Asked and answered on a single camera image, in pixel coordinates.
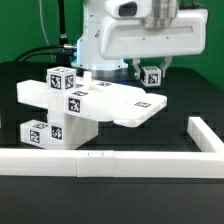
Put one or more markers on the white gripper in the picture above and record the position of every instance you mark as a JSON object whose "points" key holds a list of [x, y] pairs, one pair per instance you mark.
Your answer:
{"points": [[130, 39]]}

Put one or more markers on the white tagged cube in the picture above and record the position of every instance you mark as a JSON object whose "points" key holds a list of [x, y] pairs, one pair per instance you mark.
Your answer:
{"points": [[151, 76], [61, 78]]}

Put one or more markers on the white chair back frame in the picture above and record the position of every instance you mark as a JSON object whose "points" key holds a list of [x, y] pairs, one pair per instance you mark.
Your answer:
{"points": [[96, 100]]}

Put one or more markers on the white chair seat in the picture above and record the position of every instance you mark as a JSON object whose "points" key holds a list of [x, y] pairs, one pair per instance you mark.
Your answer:
{"points": [[67, 132]]}

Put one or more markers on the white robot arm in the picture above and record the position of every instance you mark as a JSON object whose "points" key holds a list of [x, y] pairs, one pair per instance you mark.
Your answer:
{"points": [[88, 56]]}

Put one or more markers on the white U-shaped obstacle fence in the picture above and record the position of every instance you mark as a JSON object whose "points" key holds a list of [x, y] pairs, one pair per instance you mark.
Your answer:
{"points": [[207, 162]]}

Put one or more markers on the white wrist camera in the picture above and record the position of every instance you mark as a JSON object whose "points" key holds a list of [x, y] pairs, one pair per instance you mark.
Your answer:
{"points": [[128, 8]]}

